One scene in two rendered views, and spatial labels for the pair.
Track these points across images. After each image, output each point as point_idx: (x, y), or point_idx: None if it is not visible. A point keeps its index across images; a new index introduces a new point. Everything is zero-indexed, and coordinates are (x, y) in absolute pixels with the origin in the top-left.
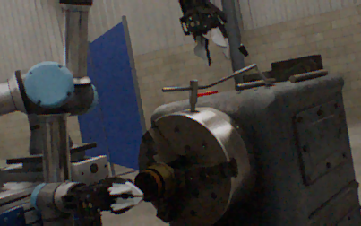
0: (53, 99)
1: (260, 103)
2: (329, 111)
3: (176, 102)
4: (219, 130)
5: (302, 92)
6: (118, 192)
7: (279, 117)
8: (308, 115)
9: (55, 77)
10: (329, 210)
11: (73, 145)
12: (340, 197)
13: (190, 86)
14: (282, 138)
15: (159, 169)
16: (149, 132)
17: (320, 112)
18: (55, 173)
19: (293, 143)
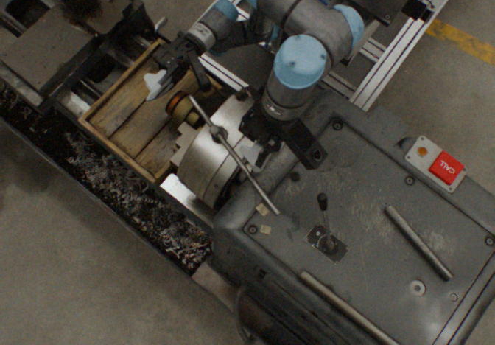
0: None
1: (220, 211)
2: (343, 337)
3: (362, 118)
4: (191, 164)
5: (275, 279)
6: (145, 79)
7: (216, 234)
8: (287, 290)
9: None
10: (275, 304)
11: None
12: (307, 329)
13: (210, 126)
14: (216, 238)
15: (177, 110)
16: (216, 92)
17: (310, 313)
18: (250, 9)
19: (233, 254)
